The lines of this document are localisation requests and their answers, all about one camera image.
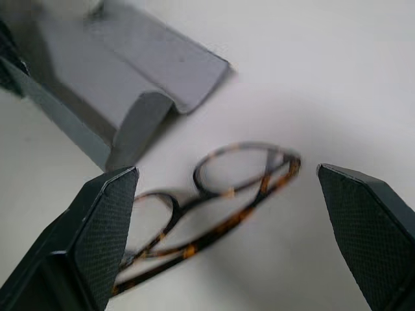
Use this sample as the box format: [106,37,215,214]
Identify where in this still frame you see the grey glasses case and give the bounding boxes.
[0,0,235,172]

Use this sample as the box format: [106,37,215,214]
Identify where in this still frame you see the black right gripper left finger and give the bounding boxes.
[0,166,141,311]

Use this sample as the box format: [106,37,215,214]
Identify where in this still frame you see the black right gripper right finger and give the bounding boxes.
[316,163,415,311]

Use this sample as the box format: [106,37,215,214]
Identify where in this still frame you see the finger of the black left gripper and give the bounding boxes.
[0,19,30,97]

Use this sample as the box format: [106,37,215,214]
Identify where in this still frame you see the tortoiseshell glasses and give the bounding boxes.
[112,141,303,297]

